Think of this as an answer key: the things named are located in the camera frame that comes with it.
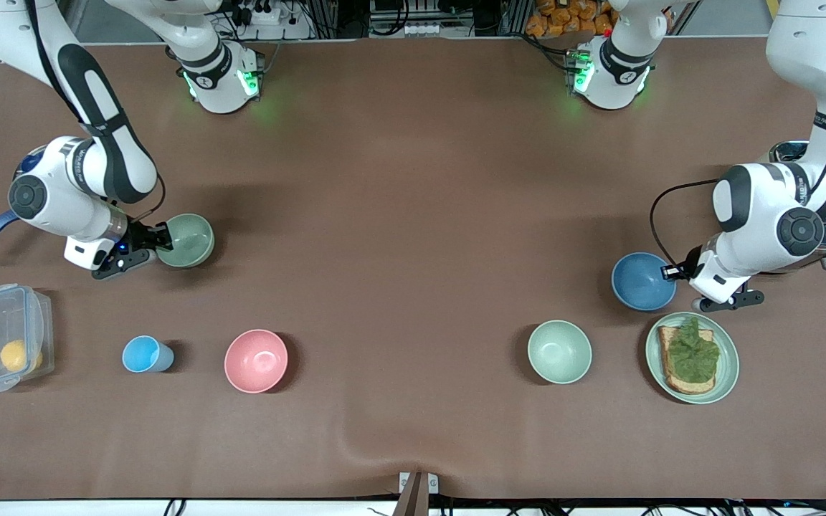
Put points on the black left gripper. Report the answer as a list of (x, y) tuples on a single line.
[(686, 272)]

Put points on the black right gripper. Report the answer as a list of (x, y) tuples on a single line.
[(140, 236)]

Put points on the sage green bowl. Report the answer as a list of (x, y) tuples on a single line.
[(189, 240)]

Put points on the blue bowl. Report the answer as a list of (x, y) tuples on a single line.
[(642, 283)]

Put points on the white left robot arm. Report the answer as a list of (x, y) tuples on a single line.
[(764, 208)]

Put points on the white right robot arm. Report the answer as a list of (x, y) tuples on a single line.
[(108, 154)]

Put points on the pale mint bowl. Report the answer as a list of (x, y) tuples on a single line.
[(559, 352)]

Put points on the pink bowl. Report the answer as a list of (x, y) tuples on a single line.
[(255, 360)]

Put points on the green lettuce leaf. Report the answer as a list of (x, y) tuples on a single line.
[(694, 355)]

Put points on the pale green plate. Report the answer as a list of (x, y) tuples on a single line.
[(728, 362)]

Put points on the toast slice under lettuce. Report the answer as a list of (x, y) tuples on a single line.
[(675, 383)]

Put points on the blue cup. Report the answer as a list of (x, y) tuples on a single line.
[(142, 354)]

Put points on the yellow lemon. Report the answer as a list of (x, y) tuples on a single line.
[(15, 355)]

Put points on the white power strip with plugs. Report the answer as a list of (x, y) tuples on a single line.
[(269, 14)]

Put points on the orange snack bags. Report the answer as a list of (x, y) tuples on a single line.
[(563, 18)]

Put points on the small white power strip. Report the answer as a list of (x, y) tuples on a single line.
[(423, 29)]

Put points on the metal table clamp bracket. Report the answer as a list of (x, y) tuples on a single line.
[(419, 491)]

